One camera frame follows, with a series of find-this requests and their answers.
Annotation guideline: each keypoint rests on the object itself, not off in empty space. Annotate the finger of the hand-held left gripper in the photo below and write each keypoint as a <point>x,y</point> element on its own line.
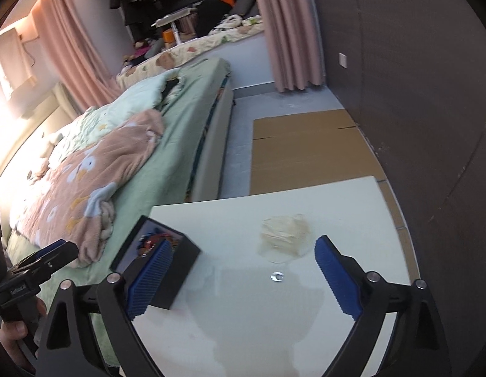
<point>50,259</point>

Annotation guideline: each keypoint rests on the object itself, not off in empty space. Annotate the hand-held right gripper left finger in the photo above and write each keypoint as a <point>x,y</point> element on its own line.
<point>148,279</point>

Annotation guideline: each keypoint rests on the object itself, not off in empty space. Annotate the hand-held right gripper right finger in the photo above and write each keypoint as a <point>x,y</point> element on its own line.
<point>339,279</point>

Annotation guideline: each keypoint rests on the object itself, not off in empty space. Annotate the black jewelry box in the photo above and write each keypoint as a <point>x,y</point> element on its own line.
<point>184,279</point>

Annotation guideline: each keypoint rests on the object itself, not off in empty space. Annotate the person's left hand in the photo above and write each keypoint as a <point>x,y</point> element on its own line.
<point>15,332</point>

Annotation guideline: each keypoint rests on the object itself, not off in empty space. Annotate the clear plastic bag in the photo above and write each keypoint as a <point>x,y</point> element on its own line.
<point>284,231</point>

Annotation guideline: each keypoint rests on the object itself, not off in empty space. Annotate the peach floral blanket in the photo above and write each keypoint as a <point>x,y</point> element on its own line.
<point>101,172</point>

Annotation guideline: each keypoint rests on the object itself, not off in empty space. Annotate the brown cardboard sheet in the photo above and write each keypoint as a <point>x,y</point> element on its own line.
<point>306,153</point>

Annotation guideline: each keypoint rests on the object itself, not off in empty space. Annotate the bed with green sheet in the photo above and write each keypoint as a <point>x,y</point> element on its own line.
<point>188,125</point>

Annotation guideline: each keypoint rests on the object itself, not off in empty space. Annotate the beige headboard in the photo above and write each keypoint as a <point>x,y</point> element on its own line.
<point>66,98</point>

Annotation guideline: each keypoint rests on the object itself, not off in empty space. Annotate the pale green floral quilt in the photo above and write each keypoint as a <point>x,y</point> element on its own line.
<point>129,102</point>

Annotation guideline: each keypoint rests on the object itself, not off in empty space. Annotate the dark cloth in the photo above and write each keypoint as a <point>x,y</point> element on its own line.
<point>170,86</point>

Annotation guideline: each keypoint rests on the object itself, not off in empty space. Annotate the white hanging cloth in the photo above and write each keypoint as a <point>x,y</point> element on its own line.
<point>11,63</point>

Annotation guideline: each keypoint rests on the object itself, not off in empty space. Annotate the pink curtain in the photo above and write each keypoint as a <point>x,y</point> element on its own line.
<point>290,27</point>
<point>78,47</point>

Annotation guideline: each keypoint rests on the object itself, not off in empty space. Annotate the dark brown wardrobe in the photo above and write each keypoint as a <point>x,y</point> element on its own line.
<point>404,66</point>

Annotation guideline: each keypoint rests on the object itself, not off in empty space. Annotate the pile of clothes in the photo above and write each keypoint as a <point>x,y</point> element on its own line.
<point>143,53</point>

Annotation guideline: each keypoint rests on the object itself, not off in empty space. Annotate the white folding stand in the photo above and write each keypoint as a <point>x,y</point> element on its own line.
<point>172,17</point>

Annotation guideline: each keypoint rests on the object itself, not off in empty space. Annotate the black and white plush toy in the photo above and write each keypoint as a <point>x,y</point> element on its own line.
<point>231,21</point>

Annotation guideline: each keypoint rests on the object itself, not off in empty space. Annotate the black bag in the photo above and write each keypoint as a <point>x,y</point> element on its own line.
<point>211,15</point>

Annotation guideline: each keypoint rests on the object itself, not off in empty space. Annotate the grey cushion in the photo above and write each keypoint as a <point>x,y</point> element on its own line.
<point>247,4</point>

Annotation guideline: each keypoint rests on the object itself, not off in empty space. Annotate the white wall socket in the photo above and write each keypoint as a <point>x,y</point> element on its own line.
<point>343,60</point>

